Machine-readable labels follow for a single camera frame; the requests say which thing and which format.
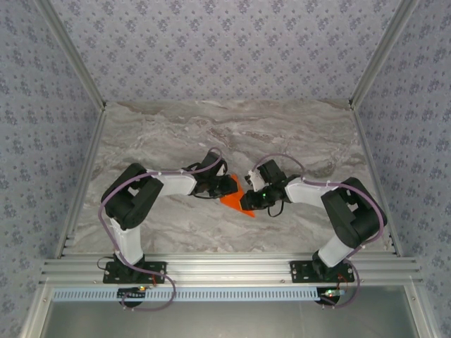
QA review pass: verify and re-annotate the orange paper sheet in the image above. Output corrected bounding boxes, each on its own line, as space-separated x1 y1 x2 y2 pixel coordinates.
218 174 257 218

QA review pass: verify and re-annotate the shiny metal panel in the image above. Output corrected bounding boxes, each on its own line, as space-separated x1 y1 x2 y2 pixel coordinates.
38 301 424 338

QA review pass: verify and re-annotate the right gripper thin black cable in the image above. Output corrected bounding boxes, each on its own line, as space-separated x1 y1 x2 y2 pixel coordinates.
266 199 286 219

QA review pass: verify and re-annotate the gripper thin black cable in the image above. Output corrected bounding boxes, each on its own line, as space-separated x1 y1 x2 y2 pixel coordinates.
266 199 286 219
182 163 220 201

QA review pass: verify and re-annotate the left gripper thin black cable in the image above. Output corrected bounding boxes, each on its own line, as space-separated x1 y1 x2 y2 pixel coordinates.
182 163 220 201

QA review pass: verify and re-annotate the aluminium mounting rail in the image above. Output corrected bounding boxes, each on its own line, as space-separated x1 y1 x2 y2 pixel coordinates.
38 251 424 287

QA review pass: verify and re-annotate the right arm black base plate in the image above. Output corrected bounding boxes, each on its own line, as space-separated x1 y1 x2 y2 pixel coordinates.
289 260 355 284

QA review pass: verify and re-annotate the slotted pale cable duct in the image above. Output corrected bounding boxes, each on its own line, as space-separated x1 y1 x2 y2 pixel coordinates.
51 287 320 303

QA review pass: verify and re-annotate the aluminium table side rail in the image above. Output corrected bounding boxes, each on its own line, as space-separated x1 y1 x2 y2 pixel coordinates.
52 107 109 260
352 107 404 257

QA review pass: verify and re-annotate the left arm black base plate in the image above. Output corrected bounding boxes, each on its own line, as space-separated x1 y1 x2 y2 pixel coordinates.
102 260 168 284

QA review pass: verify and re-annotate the aluminium frame post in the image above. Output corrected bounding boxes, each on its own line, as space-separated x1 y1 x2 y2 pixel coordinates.
33 0 109 112
348 0 420 110

